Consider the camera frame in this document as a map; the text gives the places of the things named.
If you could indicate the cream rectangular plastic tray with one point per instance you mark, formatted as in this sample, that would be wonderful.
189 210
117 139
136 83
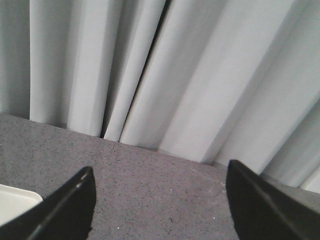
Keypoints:
15 201

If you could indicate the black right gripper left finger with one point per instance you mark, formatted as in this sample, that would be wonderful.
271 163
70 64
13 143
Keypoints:
66 214

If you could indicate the grey pleated curtain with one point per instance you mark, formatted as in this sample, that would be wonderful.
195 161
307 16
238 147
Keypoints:
204 80

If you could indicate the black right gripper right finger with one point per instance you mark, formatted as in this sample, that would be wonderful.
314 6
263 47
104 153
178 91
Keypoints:
260 211

